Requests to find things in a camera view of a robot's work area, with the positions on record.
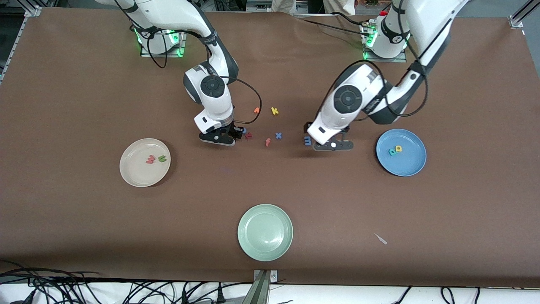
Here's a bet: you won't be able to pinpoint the blue plate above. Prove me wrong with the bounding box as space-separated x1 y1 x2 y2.
376 129 427 177

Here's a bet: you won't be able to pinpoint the beige plate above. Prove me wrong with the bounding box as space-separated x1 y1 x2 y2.
119 138 171 187

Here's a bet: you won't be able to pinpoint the pale green plate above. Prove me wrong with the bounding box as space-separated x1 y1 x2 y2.
238 204 294 262

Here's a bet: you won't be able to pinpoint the person leg beige trousers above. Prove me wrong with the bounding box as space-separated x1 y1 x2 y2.
271 0 298 15
323 0 356 16

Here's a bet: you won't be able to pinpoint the grey metal beam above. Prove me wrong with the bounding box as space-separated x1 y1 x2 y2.
246 0 309 13

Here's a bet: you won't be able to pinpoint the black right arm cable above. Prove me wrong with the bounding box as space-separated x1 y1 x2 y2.
114 0 262 125

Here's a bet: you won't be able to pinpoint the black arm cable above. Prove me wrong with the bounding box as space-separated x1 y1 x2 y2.
314 0 429 144
114 0 262 125

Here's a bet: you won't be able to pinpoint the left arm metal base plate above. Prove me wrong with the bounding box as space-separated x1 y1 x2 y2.
363 49 408 63

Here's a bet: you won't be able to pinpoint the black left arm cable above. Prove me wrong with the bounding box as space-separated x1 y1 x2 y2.
314 0 429 144

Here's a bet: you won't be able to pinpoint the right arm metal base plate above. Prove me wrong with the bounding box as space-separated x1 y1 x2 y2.
140 17 188 57

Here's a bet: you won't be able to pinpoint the black table cable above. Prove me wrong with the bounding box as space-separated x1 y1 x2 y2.
295 13 372 36

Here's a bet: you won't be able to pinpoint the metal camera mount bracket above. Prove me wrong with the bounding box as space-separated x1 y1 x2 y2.
243 269 279 304

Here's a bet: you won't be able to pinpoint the aluminium side rail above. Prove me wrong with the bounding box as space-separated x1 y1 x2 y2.
0 15 27 83

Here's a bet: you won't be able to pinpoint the black cable tangle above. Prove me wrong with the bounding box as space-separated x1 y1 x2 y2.
0 260 239 304

